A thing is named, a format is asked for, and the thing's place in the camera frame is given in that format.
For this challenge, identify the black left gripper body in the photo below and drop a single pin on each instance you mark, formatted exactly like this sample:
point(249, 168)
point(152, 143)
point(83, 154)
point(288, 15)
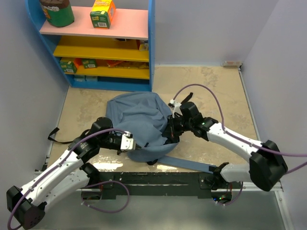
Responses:
point(111, 142)

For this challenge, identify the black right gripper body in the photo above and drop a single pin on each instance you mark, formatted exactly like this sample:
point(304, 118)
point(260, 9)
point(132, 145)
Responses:
point(179, 125)

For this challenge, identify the blue student backpack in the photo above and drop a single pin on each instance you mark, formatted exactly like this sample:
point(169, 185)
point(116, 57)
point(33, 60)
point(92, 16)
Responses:
point(144, 114)

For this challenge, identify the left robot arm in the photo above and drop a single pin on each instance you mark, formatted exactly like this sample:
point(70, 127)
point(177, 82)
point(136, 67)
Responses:
point(29, 203)

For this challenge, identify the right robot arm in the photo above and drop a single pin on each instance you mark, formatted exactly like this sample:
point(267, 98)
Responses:
point(264, 165)

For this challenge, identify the light blue tissue pack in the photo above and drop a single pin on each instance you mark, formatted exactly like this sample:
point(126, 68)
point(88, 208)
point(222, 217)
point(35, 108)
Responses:
point(79, 78)

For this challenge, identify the small green box on shelf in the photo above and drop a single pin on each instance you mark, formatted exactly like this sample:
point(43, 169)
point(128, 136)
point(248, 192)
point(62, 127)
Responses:
point(89, 63)

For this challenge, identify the blue shelf unit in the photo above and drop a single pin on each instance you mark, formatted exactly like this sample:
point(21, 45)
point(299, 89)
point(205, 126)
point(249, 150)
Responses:
point(131, 37)

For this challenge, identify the yellow green carton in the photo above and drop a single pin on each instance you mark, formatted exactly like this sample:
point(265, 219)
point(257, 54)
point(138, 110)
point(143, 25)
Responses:
point(102, 13)

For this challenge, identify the green brown canister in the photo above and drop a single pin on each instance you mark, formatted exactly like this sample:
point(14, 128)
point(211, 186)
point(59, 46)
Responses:
point(57, 12)

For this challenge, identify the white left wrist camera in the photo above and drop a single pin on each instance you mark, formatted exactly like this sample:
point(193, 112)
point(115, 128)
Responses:
point(127, 142)

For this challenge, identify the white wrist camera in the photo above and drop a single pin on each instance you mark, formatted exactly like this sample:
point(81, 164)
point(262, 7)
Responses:
point(175, 106)
point(127, 142)

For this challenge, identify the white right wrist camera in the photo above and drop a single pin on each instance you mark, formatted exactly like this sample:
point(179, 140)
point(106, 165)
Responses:
point(175, 106)

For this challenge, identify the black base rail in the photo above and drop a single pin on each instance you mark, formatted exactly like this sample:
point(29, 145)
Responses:
point(197, 184)

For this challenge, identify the white wall label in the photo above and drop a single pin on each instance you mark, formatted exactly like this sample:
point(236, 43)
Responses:
point(232, 64)

